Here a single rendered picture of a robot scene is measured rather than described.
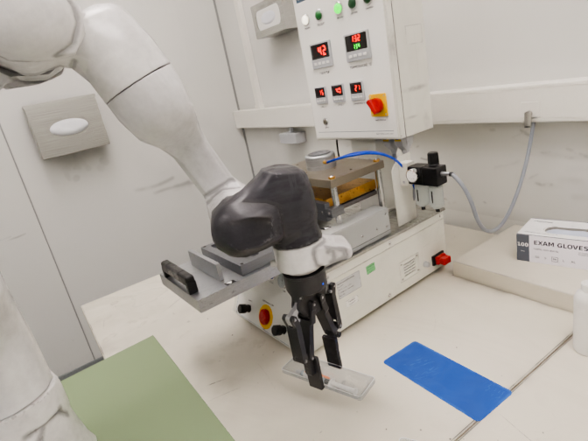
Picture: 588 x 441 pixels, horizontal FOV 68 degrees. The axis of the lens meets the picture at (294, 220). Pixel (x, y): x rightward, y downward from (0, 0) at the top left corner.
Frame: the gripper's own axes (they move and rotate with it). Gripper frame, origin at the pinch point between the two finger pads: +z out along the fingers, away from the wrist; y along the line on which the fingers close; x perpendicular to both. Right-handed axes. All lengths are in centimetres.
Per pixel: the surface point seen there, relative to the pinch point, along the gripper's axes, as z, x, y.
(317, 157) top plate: -31, -19, -35
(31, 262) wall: 9, -187, -12
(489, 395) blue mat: 8.3, 25.8, -12.8
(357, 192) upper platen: -21.3, -10.7, -37.4
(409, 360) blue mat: 8.2, 9.3, -16.0
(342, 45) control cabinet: -56, -17, -51
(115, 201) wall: -7, -173, -57
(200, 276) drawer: -14.1, -30.2, 0.6
